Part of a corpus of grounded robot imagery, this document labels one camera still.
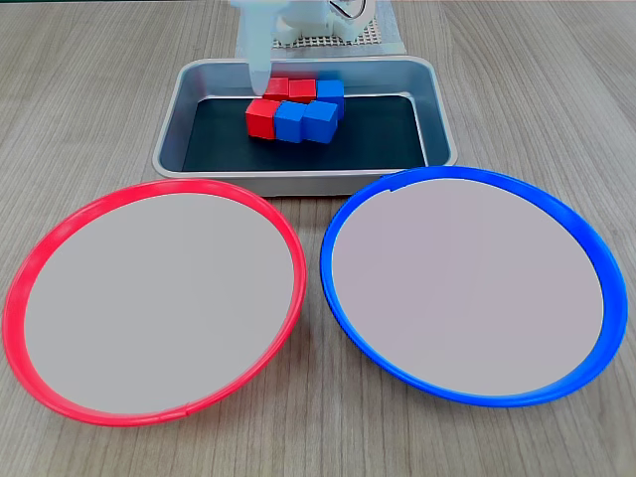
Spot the white mesh grip mat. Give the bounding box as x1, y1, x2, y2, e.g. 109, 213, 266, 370
255, 0, 388, 51

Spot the silver metal tray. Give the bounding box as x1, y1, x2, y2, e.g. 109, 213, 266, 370
151, 55, 459, 198

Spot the red wooden cube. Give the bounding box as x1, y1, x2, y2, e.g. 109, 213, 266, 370
244, 97, 279, 141
287, 78, 318, 105
262, 77, 291, 103

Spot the red rimmed white dish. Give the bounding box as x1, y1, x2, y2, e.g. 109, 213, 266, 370
1, 177, 308, 428

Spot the blue rimmed white dish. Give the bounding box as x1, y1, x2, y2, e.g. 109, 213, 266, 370
319, 165, 630, 408

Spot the blue wooden cube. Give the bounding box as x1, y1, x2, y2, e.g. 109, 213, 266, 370
315, 79, 346, 120
301, 100, 340, 145
272, 100, 307, 144

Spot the black base cable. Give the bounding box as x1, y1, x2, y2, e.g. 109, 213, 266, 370
328, 0, 368, 20

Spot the black tray liner mat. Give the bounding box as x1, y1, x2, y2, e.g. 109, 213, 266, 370
181, 93, 429, 174

